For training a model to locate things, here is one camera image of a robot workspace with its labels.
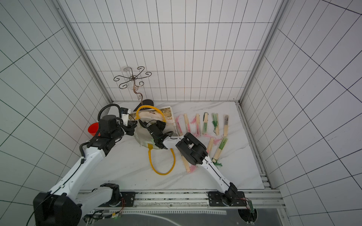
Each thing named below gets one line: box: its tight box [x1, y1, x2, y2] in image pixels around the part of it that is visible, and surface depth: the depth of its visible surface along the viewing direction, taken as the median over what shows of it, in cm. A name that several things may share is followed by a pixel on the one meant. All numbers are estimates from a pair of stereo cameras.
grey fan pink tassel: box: [180, 152, 198, 174], surface depth 85 cm
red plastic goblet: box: [87, 122, 101, 137], surface depth 87 cm
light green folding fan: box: [202, 112, 209, 135], surface depth 108 cm
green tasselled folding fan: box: [211, 112, 220, 136], surface depth 106 cm
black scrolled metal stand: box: [113, 66, 153, 105], surface depth 94 cm
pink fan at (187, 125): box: [183, 113, 191, 134], surface depth 108 cm
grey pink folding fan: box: [223, 114, 230, 137], surface depth 106 cm
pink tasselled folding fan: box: [190, 113, 201, 137], surface depth 109 cm
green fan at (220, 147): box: [211, 136, 229, 167], surface depth 94 cm
